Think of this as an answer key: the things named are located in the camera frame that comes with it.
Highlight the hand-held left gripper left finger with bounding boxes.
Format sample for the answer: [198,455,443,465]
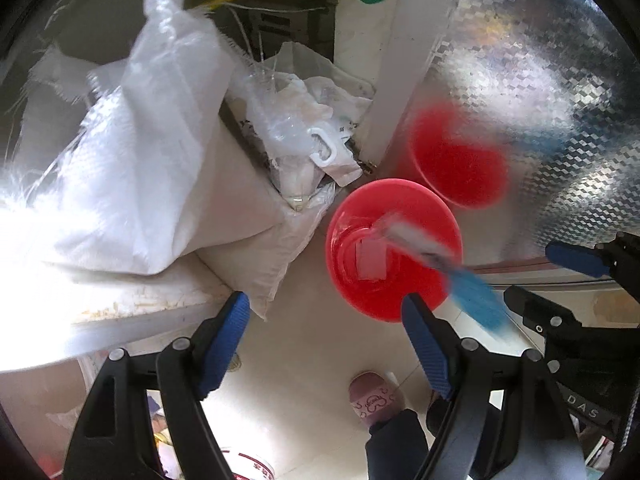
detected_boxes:
[62,290,251,480]

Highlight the blue and white packet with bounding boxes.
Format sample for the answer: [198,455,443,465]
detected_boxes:
[372,214,509,335]

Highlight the shiny patterned door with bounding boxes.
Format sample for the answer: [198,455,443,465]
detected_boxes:
[382,0,640,273]

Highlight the pink slipper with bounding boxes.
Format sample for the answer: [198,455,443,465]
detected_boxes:
[348,371,407,429]

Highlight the white paper scrap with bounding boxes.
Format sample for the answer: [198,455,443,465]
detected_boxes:
[356,239,389,282]

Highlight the large white woven sack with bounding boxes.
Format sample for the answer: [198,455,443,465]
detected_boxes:
[0,0,237,277]

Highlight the clear plastic bag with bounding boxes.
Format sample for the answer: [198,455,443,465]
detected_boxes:
[227,41,376,211]

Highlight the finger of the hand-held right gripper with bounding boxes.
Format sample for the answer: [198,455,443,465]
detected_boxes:
[545,231,640,306]
[504,285,596,342]

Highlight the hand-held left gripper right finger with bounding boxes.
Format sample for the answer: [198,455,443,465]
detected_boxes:
[401,293,586,480]

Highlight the white bucket with red print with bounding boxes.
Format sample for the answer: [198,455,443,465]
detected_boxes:
[217,446,277,480]

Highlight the red plastic bin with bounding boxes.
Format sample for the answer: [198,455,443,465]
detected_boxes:
[325,178,463,323]

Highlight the white cabinet board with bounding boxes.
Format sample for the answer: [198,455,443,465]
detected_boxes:
[0,255,236,373]

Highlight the white cabinet post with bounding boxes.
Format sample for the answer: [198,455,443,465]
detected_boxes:
[359,0,476,181]

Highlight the white filled sack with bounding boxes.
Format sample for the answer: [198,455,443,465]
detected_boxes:
[196,120,337,322]

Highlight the person's left leg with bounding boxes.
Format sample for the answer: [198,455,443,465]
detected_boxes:
[364,408,432,480]

